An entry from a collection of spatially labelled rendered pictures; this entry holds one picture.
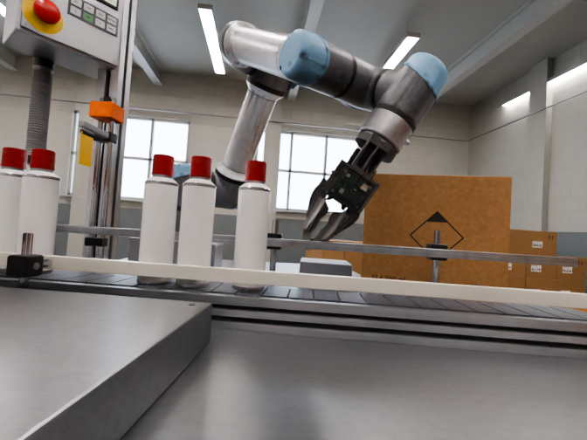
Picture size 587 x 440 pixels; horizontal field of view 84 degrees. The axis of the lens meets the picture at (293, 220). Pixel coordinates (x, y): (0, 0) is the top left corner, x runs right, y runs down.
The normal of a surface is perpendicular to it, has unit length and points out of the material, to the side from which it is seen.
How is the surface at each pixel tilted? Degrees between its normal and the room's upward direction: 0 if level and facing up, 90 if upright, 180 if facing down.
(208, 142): 90
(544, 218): 90
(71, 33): 90
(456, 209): 90
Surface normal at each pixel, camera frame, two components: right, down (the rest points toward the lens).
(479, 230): -0.22, -0.05
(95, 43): 0.79, 0.03
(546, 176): 0.11, -0.03
